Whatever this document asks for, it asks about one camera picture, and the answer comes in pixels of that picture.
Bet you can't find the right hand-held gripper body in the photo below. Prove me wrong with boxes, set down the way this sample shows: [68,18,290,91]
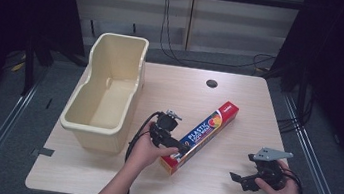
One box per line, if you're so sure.
[243,145,295,194]

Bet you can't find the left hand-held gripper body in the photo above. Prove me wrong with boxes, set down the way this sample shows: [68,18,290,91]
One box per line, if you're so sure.
[147,107,184,151]

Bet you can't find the red and blue wrap box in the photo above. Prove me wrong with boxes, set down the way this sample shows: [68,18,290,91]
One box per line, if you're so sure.
[157,92,241,183]

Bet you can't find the cream plastic bin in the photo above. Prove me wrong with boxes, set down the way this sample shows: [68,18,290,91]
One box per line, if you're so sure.
[56,27,151,157]

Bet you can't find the person's left hand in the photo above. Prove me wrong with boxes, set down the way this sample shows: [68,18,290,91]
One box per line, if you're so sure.
[123,119,183,179]

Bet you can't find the black metal stand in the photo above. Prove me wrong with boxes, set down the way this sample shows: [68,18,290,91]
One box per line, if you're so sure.
[18,32,55,101]
[274,65,313,129]

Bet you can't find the black tape strip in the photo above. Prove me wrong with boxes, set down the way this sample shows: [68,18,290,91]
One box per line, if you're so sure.
[30,145,56,159]

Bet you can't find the yellow floor object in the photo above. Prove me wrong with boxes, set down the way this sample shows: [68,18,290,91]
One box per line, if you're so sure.
[9,59,27,75]

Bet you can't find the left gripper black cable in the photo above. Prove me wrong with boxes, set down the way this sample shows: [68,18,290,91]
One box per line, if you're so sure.
[119,107,163,194]

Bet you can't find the metal floor rail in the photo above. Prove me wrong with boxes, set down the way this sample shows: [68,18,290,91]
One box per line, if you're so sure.
[0,59,49,194]
[268,90,344,194]

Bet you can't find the black floor cables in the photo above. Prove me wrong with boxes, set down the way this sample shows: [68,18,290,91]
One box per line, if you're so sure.
[275,90,317,139]

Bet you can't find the black table cable hole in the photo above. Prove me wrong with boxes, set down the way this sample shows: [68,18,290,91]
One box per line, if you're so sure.
[205,77,220,90]

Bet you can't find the black wall cables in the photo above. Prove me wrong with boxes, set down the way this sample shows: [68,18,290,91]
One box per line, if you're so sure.
[155,0,285,80]

